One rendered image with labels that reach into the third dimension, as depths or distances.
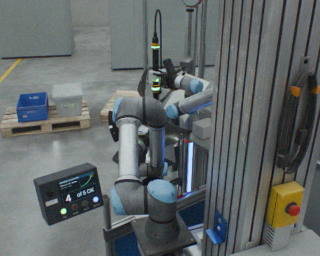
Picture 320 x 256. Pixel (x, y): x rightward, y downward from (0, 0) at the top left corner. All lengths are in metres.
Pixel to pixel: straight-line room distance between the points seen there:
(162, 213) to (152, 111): 0.45
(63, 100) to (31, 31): 4.58
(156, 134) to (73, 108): 3.37
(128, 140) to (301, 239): 0.76
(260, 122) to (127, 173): 0.66
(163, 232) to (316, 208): 1.23
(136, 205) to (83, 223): 1.88
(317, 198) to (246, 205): 1.32
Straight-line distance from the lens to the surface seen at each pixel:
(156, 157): 1.71
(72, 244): 3.03
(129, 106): 1.51
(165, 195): 1.33
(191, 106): 1.66
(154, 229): 1.44
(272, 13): 0.86
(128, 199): 1.35
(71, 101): 4.87
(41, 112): 4.93
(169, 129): 2.01
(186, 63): 2.55
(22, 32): 9.26
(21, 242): 3.16
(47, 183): 1.49
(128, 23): 7.45
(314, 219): 2.43
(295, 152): 1.07
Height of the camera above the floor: 2.05
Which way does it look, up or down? 25 degrees down
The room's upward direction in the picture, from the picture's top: straight up
